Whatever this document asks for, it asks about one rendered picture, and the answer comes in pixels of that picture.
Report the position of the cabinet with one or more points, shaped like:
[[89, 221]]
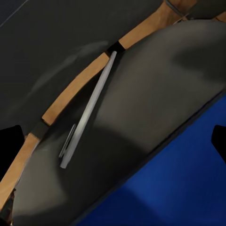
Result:
[[171, 11]]

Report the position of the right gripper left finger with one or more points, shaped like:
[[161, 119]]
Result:
[[11, 141]]

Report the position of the folder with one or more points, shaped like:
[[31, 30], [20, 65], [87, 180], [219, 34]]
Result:
[[182, 183]]

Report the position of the swivel chair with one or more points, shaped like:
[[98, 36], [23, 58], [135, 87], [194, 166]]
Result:
[[153, 89]]

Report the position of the pen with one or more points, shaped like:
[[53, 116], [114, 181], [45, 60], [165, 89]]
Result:
[[68, 151]]

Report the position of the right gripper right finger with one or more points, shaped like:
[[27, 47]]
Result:
[[218, 139]]

